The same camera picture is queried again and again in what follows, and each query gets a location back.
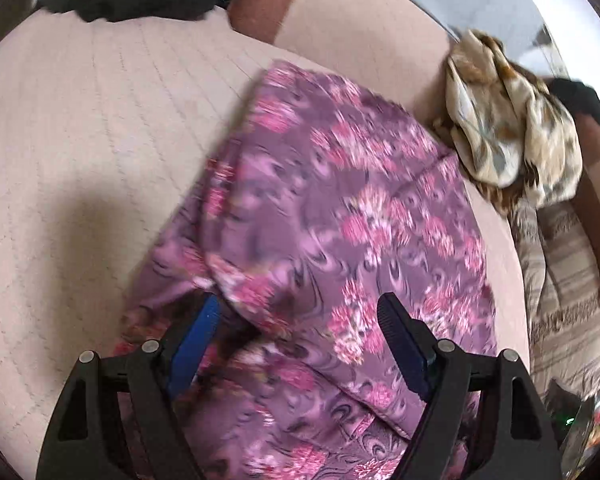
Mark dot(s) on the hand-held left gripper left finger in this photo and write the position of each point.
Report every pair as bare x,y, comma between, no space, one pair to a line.
196,345

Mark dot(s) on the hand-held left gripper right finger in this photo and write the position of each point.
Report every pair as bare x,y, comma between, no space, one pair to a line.
405,345

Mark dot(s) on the purple floral garment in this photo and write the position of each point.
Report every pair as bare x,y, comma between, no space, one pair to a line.
305,210

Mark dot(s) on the striped beige blanket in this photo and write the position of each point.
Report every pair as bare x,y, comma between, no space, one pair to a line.
565,280

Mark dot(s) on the clear plastic packaging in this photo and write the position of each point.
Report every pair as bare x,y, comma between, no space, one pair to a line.
595,420

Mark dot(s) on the cream brown patterned cloth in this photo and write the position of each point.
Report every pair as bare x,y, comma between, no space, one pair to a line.
485,125

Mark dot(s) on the beige quilted sofa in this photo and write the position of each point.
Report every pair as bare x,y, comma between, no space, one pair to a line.
80,135

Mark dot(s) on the small black cloth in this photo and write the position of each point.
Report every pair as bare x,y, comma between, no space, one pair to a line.
577,97

